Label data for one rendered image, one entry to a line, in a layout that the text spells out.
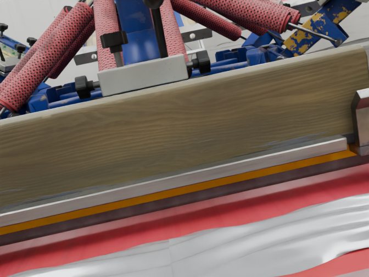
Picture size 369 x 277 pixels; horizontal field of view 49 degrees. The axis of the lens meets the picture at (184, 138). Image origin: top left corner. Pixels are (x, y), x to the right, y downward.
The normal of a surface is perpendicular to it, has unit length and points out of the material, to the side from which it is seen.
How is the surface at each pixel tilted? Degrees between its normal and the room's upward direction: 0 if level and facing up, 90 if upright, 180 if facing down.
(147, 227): 0
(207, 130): 90
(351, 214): 27
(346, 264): 0
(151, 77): 90
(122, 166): 90
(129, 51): 63
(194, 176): 90
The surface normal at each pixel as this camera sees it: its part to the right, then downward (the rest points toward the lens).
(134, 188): 0.08, 0.20
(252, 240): -0.01, -0.75
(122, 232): -0.20, -0.96
